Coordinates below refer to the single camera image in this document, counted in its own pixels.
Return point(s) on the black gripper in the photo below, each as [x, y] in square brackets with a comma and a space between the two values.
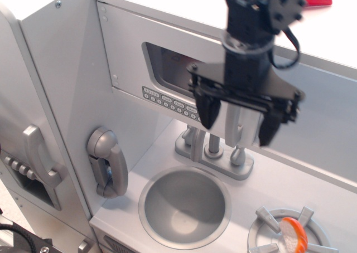
[246, 78]

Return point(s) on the white toy microwave door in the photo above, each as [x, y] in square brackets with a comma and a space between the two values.
[148, 61]

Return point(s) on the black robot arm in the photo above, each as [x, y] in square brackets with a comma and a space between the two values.
[260, 21]

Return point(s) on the grey toy faucet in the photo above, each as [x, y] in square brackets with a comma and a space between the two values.
[206, 149]

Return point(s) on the silver round sink bowl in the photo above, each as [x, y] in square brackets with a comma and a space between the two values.
[184, 208]

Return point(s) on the grey stove burner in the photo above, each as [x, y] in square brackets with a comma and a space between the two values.
[265, 235]

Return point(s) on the salmon sushi toy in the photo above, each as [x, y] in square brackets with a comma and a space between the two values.
[294, 235]

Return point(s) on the grey toy telephone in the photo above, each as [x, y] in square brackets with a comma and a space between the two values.
[108, 163]

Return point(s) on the white toy kitchen cabinet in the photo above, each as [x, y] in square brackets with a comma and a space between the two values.
[55, 75]

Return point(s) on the grey ice dispenser panel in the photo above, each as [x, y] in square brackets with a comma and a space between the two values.
[27, 180]

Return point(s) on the grey fridge door handle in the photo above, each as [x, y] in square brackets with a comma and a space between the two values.
[38, 155]

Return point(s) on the grey oven handle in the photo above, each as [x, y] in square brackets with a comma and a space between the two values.
[84, 247]

